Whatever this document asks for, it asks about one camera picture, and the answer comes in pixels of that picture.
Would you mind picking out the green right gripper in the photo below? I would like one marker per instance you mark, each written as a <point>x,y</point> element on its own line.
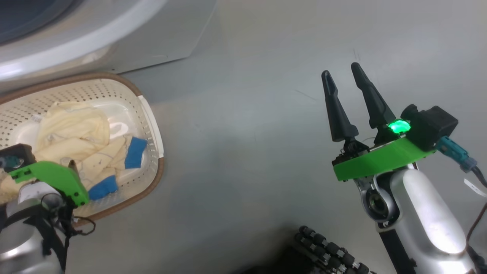
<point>380,161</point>

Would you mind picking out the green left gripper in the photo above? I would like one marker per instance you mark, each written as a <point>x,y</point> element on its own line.
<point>57,177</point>

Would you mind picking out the cream garment with blue cuffs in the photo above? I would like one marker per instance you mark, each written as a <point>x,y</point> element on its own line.
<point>72,129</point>

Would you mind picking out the black robot base with rollers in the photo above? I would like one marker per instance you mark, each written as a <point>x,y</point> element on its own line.
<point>323,251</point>

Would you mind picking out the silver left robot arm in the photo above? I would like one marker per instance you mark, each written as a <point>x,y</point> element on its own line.
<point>23,236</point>

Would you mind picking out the cream perforated basket brown rim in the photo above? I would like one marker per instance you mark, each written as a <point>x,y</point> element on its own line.
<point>137,114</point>

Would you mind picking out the white front-load washing machine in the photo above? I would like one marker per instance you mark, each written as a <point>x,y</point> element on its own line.
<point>95,34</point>

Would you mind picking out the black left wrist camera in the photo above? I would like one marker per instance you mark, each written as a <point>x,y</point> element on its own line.
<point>17,156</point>

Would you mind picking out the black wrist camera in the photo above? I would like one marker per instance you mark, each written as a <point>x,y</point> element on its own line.
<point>432,125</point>
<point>17,156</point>

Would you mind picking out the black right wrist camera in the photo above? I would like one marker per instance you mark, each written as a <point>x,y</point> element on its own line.
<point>432,125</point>

